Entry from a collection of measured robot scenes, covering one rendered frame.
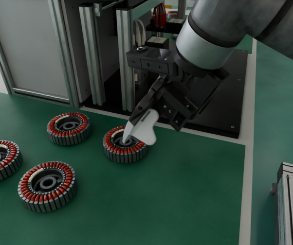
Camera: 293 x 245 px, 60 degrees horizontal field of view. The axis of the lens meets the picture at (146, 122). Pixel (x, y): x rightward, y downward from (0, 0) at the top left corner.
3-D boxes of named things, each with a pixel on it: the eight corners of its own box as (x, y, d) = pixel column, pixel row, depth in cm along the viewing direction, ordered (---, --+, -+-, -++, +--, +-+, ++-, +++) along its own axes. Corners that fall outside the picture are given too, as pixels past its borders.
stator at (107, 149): (157, 148, 64) (157, 137, 62) (123, 171, 58) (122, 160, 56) (128, 129, 71) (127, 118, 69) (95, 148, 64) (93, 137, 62)
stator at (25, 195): (88, 180, 56) (85, 168, 54) (53, 222, 48) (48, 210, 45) (48, 165, 60) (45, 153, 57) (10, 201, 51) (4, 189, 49)
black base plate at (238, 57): (247, 55, 116) (248, 50, 115) (237, 139, 68) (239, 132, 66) (150, 43, 129) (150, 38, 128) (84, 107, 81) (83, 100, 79)
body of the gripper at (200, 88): (174, 135, 42) (211, 87, 33) (139, 101, 44) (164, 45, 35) (199, 115, 46) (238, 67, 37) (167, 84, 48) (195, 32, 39)
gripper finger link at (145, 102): (130, 126, 42) (164, 86, 39) (124, 120, 42) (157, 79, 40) (141, 125, 46) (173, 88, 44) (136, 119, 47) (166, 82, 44)
